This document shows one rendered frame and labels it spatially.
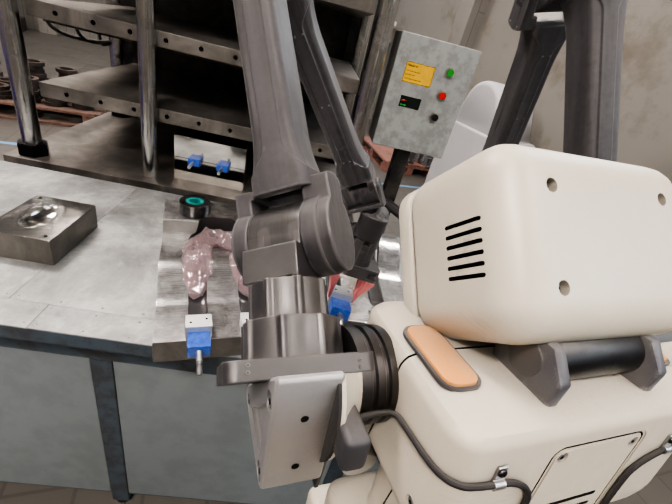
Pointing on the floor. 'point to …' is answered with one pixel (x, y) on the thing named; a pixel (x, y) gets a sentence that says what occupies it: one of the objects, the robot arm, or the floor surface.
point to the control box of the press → (419, 99)
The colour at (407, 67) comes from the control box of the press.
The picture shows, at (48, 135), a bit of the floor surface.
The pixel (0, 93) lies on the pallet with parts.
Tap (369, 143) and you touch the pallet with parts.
